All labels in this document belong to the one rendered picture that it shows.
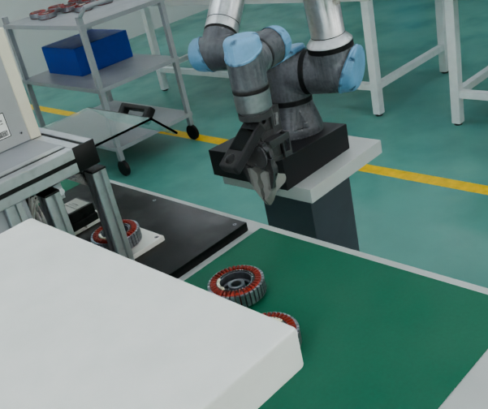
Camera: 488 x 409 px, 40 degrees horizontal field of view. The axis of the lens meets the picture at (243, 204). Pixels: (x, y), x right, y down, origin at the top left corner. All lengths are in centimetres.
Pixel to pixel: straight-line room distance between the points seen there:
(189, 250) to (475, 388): 69
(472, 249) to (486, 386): 173
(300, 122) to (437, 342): 83
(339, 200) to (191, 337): 146
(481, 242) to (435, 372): 175
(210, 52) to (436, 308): 70
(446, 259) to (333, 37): 128
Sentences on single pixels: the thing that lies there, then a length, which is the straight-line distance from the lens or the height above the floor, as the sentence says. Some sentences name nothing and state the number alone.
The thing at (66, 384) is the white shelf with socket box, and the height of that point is 120.
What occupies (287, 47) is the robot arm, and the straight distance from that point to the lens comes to 144.
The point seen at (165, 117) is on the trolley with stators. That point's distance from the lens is 433.
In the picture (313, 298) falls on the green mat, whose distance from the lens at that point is 128.
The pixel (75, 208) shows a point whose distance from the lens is 146.
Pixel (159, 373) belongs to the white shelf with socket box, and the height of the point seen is 121.
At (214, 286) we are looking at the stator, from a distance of 130.
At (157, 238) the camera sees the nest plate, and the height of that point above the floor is 78.
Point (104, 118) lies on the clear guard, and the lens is 149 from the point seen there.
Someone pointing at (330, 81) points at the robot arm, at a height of 97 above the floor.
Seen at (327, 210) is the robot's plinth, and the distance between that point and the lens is 187.
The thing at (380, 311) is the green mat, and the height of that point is 75.
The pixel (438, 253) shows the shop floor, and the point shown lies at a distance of 276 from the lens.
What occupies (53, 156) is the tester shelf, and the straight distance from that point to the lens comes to 119.
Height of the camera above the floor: 148
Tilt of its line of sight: 26 degrees down
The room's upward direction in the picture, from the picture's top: 13 degrees counter-clockwise
